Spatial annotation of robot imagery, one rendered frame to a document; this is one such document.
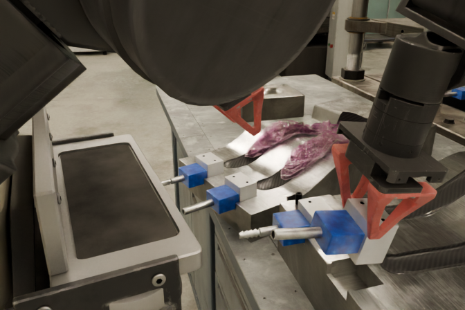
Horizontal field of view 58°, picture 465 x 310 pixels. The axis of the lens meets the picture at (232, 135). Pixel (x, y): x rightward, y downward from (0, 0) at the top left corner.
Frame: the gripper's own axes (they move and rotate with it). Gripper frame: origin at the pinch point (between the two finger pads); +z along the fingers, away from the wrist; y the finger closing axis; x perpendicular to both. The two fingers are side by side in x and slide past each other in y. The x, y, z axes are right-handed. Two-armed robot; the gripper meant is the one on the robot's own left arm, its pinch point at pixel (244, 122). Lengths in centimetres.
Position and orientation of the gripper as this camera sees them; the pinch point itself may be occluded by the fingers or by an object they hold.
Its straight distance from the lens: 67.3
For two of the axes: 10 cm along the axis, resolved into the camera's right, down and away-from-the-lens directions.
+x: -8.1, 5.5, -2.0
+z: 4.0, 7.7, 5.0
